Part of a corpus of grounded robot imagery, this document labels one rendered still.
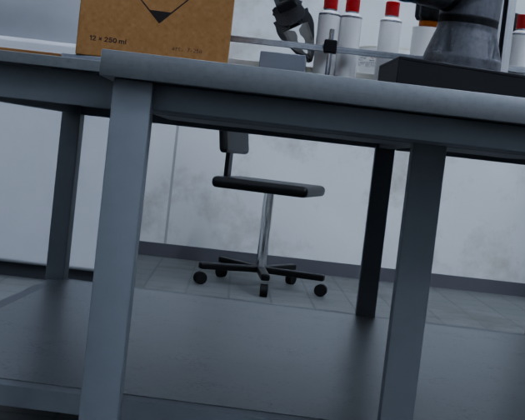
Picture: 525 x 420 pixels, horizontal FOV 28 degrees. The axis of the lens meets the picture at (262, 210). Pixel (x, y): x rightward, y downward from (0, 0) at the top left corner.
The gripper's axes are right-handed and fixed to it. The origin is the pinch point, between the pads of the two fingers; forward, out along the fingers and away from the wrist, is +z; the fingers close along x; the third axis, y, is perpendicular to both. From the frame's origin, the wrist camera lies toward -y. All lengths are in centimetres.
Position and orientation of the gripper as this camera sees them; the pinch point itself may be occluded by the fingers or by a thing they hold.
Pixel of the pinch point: (307, 57)
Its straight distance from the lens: 250.2
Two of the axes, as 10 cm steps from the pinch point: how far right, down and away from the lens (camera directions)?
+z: 4.0, 9.2, 0.3
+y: 0.6, -0.5, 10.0
